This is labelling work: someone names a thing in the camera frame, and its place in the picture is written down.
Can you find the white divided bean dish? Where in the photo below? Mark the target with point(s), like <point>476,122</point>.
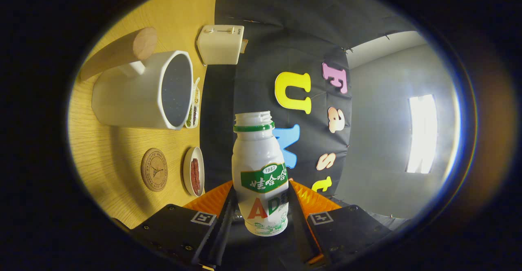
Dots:
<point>195,108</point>

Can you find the wooden table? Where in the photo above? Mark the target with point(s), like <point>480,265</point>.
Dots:
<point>102,157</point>

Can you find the black backdrop cloth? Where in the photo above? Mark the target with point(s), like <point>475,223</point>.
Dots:
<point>261,79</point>

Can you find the round wooden coaster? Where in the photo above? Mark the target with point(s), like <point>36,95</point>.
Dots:
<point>154,170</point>

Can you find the white juice bottle green label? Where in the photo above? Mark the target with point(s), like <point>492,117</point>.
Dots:
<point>259,153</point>

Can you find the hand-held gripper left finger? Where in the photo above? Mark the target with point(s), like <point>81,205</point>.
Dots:
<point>220,236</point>

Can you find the red sausage strip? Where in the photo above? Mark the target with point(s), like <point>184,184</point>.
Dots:
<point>193,176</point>
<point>198,177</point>

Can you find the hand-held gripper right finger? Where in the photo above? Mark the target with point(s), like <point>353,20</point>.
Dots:
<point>299,234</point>

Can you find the white round plate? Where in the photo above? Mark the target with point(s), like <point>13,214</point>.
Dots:
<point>186,173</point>

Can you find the white toaster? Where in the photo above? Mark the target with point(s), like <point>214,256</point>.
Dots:
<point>220,45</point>

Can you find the bread slice in toaster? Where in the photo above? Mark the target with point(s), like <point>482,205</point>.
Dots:
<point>244,45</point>

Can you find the ceiling light panel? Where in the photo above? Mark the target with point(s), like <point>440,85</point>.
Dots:
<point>422,132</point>

